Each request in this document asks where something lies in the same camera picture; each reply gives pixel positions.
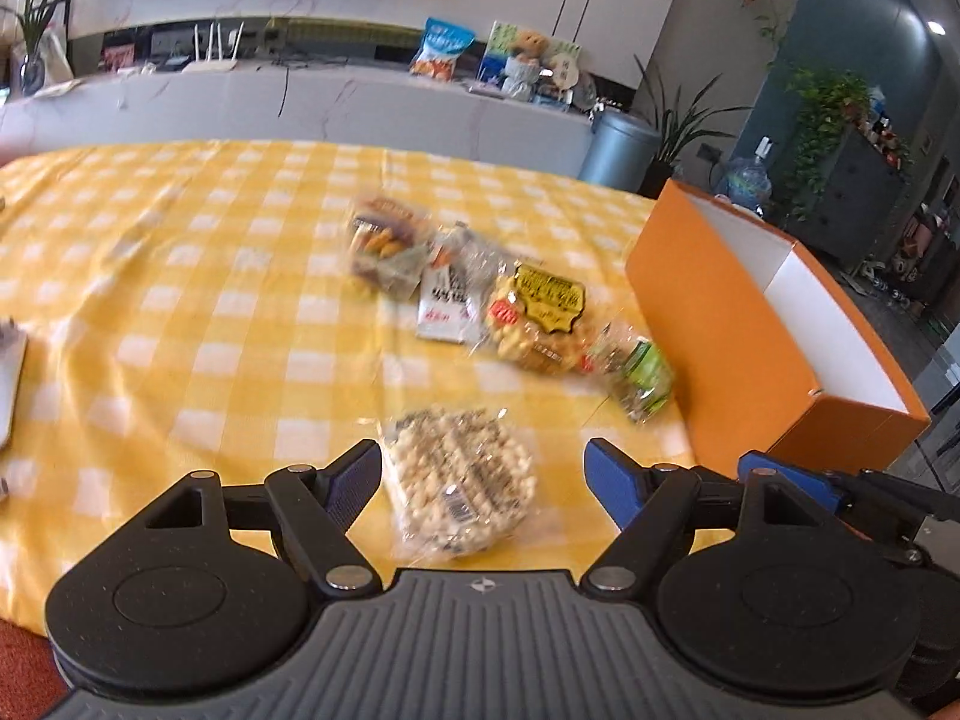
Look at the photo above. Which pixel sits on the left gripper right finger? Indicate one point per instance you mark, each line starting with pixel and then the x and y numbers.
pixel 652 509

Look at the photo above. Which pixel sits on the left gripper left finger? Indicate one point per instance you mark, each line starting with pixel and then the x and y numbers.
pixel 314 509

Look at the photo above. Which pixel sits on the green snack packet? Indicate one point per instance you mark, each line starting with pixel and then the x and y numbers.
pixel 632 370

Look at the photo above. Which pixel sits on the popcorn rice cake bag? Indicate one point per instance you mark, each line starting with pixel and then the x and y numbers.
pixel 458 479

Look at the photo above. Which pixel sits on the yellow label peanut snack bag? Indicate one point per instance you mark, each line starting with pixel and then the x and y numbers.
pixel 537 319

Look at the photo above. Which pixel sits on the white spicy strip packet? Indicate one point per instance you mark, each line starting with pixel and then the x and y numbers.
pixel 448 307

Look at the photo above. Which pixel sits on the cookie snack bag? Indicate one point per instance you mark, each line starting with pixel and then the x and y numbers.
pixel 389 244

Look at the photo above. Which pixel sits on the orange cardboard box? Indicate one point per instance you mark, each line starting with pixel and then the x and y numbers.
pixel 767 350

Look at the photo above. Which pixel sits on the yellow checkered tablecloth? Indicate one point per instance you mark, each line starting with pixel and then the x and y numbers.
pixel 189 306

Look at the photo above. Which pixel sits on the water dispenser bottle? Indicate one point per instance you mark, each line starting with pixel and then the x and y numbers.
pixel 746 182

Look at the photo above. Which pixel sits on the dark grey cabinet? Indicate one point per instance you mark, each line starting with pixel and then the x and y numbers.
pixel 860 191

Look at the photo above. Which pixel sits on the grey metal trash can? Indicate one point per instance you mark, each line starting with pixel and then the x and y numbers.
pixel 621 150

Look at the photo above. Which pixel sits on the potted green floor plant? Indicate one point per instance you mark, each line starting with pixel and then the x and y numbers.
pixel 679 121

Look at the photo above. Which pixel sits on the white marble tv console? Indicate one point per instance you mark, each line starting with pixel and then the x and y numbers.
pixel 344 104

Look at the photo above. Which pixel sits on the hanging ivy plant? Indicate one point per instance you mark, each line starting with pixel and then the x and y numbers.
pixel 809 100

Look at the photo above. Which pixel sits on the white wifi router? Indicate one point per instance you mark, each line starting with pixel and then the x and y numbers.
pixel 219 51

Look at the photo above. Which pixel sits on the teddy bear toy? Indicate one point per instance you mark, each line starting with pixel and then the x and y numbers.
pixel 522 67

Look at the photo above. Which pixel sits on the blue chips bag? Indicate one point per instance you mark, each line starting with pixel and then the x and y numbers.
pixel 441 45

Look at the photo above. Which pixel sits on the green plant in vase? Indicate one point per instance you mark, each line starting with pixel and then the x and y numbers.
pixel 41 57

